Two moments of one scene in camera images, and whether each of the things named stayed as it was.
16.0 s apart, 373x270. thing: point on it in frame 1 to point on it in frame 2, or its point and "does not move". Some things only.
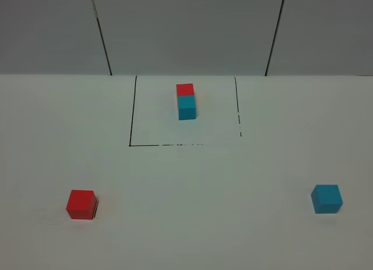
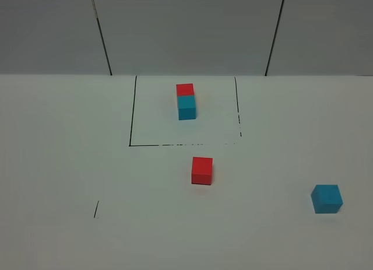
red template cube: (185, 89) does not move
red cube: (81, 204) to (201, 171)
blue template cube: (186, 107) does not move
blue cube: (326, 199) does not move
